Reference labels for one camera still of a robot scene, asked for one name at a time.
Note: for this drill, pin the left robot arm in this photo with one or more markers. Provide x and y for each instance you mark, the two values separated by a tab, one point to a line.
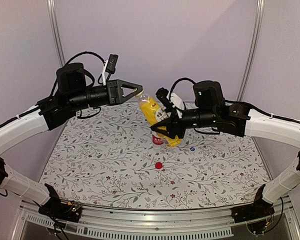
72	95

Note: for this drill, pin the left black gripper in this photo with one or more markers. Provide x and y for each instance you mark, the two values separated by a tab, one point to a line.
115	92

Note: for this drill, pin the pale yellow bottle cap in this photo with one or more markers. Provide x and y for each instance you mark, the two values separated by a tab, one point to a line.
139	94

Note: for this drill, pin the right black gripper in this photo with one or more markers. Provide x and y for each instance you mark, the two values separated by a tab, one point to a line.
171	122

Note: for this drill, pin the red bottle cap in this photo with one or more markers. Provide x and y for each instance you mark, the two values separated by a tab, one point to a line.
158	165

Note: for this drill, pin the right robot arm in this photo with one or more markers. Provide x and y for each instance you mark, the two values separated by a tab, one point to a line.
235	118

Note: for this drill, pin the clear plastic bottle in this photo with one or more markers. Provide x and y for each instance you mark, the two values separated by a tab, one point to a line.
184	141

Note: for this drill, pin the right metal frame post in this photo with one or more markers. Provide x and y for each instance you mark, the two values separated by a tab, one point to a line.
260	4

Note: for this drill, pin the yellow juice bottle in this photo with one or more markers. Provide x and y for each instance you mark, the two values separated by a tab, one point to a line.
154	113

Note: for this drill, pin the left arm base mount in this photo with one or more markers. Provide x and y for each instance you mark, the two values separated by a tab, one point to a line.
56	209

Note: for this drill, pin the metal frame post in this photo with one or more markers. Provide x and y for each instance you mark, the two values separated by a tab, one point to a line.
260	4
55	31

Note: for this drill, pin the left metal frame post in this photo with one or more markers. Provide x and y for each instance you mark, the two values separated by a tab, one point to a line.
55	31

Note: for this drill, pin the floral table mat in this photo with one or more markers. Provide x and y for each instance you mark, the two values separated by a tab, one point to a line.
109	160

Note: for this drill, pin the red cap water bottle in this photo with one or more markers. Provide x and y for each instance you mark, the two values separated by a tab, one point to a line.
158	142

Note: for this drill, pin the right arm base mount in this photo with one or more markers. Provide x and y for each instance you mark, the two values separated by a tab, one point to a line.
255	210

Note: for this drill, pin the aluminium front rail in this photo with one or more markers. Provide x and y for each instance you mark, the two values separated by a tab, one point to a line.
109	223

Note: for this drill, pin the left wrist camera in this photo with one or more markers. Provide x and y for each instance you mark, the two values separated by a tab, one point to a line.
109	69

